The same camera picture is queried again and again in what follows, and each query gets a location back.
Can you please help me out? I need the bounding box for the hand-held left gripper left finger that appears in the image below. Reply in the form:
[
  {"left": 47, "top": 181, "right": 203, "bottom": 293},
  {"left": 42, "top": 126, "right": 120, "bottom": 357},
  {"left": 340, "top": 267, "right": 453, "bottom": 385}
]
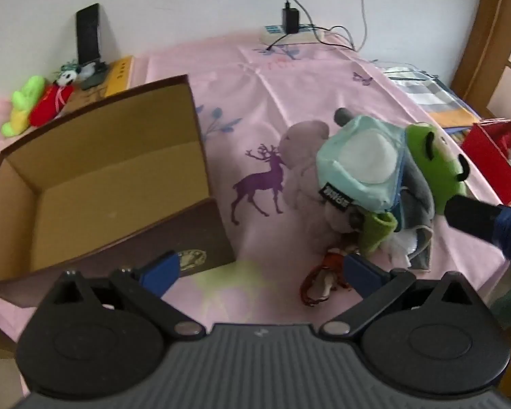
[{"left": 47, "top": 251, "right": 205, "bottom": 340}]

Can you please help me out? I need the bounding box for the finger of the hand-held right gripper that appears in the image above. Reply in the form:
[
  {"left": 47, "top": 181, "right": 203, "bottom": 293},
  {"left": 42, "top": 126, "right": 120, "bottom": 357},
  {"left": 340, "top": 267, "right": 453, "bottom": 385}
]
[{"left": 444, "top": 195, "right": 511, "bottom": 260}]

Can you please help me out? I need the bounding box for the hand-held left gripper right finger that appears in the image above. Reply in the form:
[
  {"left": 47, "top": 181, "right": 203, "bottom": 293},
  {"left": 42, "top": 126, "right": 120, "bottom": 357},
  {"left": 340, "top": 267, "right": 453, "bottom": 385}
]
[{"left": 319, "top": 253, "right": 484, "bottom": 338}]

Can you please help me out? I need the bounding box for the grey plush toy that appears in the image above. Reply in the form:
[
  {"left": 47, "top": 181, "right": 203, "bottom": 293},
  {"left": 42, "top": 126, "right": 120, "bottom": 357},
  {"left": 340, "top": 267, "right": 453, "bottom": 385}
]
[{"left": 324, "top": 108, "right": 436, "bottom": 273}]

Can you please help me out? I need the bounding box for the green frog plush toy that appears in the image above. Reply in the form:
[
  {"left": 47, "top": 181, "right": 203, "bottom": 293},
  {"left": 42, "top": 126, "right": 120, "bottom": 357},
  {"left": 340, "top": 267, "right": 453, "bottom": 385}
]
[{"left": 404, "top": 123, "right": 469, "bottom": 216}]

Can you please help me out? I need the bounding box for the brown cardboard box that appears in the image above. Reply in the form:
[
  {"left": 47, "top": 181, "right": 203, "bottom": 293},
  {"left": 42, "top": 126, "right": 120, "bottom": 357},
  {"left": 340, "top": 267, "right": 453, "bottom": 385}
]
[{"left": 0, "top": 74, "right": 236, "bottom": 309}]

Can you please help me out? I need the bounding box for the pink plush bear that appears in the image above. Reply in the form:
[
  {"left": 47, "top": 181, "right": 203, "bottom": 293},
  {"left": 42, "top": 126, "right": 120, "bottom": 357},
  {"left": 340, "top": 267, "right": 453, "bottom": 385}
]
[{"left": 279, "top": 120, "right": 330, "bottom": 209}]

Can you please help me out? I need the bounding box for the white fluffy cloth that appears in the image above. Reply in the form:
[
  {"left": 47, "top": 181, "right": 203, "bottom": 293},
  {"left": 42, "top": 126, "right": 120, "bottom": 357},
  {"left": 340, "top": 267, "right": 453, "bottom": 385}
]
[{"left": 383, "top": 232, "right": 416, "bottom": 270}]

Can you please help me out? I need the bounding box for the light green plush piece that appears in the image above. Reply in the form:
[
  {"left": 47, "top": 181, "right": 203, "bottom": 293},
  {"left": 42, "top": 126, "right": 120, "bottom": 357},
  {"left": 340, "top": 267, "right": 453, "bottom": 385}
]
[{"left": 360, "top": 211, "right": 399, "bottom": 258}]

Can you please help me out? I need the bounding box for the red box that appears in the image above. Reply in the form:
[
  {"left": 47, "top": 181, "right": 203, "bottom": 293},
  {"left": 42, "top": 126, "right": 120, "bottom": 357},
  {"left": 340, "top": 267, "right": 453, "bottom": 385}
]
[{"left": 460, "top": 119, "right": 511, "bottom": 207}]

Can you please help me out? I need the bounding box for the light blue plush toy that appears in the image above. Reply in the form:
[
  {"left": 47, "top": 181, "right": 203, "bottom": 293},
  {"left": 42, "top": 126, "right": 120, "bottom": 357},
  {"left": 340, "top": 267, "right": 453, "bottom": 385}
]
[{"left": 315, "top": 115, "right": 407, "bottom": 214}]

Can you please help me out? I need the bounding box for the folded plaid blanket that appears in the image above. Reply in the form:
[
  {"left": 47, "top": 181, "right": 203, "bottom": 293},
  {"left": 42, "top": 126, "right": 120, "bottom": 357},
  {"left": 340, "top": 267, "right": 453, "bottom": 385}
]
[{"left": 379, "top": 62, "right": 480, "bottom": 131}]

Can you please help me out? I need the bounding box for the wooden glass door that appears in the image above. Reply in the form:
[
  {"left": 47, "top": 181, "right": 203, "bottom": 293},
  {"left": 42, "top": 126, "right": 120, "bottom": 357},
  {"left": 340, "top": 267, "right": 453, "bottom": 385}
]
[{"left": 449, "top": 0, "right": 511, "bottom": 124}]

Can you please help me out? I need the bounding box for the pink printed bed sheet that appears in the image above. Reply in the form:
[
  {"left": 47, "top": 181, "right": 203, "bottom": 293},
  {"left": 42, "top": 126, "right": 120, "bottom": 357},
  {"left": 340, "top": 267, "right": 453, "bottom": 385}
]
[{"left": 0, "top": 30, "right": 511, "bottom": 393}]

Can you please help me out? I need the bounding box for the yellow flat box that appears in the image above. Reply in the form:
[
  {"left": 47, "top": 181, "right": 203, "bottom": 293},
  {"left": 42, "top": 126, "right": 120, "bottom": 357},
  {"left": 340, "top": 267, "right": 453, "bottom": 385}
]
[{"left": 104, "top": 55, "right": 136, "bottom": 99}]

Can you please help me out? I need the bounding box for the bright green plush toy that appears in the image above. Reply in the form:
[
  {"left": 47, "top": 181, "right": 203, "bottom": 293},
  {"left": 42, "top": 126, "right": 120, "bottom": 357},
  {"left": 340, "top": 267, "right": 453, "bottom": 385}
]
[{"left": 1, "top": 75, "right": 47, "bottom": 138}]

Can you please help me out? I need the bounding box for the white power strip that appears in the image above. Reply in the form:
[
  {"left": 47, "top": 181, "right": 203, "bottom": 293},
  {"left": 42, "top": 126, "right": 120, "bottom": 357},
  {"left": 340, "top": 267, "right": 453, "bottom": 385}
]
[{"left": 260, "top": 23, "right": 326, "bottom": 45}]

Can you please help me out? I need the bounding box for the black phone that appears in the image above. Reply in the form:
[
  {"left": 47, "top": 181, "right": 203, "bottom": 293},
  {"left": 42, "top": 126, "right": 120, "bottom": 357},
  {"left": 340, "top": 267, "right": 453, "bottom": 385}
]
[{"left": 76, "top": 3, "right": 102, "bottom": 65}]

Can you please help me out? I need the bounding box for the black charger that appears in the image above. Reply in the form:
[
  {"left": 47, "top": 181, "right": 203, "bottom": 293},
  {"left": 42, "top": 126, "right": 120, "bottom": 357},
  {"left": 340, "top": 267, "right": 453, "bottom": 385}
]
[{"left": 282, "top": 2, "right": 300, "bottom": 35}]

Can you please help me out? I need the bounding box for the red strap keychain toy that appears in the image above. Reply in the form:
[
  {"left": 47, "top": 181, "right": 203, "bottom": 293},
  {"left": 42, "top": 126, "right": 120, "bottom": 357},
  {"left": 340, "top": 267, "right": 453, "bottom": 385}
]
[{"left": 300, "top": 249, "right": 354, "bottom": 307}]

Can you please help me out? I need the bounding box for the black cable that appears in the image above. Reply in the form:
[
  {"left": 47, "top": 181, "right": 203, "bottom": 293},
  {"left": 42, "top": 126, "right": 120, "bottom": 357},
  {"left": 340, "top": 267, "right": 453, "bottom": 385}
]
[{"left": 266, "top": 23, "right": 355, "bottom": 52}]

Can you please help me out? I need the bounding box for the white cable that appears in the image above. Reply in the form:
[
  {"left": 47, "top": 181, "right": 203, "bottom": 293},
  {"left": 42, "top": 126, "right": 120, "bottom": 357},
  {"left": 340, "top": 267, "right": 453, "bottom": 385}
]
[{"left": 353, "top": 0, "right": 369, "bottom": 52}]

